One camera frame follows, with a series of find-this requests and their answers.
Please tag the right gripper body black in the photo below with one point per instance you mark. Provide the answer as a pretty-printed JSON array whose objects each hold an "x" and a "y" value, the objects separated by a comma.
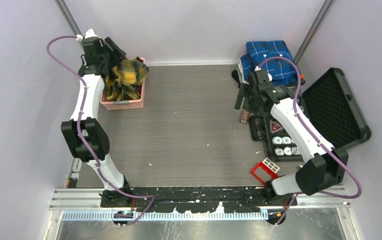
[{"x": 251, "y": 104}]

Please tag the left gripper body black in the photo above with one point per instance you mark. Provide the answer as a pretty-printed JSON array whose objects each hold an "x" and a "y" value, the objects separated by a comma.
[{"x": 107, "y": 57}]

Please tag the yellow plaid flannel shirt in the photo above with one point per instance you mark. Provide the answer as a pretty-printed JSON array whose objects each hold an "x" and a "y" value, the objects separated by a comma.
[{"x": 126, "y": 80}]

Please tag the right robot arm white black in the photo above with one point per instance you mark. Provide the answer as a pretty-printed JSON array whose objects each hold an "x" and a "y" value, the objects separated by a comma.
[{"x": 324, "y": 165}]

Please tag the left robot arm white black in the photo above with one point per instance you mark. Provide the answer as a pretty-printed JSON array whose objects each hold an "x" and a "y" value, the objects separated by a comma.
[{"x": 85, "y": 137}]

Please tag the pink plastic laundry basket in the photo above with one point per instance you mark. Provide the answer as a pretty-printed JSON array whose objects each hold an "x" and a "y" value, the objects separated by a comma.
[{"x": 124, "y": 104}]

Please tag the white folded garment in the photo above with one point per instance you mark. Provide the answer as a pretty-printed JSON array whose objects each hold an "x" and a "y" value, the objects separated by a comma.
[{"x": 240, "y": 72}]

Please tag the brown poker chip roll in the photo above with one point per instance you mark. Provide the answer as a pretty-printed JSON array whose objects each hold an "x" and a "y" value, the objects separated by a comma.
[{"x": 245, "y": 116}]

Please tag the red triangle dealer button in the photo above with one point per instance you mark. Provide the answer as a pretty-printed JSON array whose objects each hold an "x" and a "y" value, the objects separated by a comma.
[{"x": 275, "y": 127}]

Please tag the blue plaid folded shirt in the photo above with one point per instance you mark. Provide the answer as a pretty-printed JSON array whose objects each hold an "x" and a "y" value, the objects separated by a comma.
[{"x": 281, "y": 71}]

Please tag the black foam-lined carrying case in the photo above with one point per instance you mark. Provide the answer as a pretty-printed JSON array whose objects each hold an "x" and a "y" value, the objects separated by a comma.
[{"x": 330, "y": 106}]

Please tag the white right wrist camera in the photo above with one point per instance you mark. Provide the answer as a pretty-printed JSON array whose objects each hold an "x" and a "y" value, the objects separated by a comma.
[{"x": 262, "y": 74}]

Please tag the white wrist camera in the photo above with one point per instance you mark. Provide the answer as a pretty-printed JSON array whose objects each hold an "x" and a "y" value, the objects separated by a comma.
[
  {"x": 88, "y": 34},
  {"x": 262, "y": 74}
]

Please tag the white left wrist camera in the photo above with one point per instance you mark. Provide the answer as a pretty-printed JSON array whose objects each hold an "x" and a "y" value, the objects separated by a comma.
[{"x": 88, "y": 34}]

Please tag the red plastic frame block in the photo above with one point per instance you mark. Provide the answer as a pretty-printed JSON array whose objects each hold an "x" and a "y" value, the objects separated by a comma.
[{"x": 269, "y": 167}]

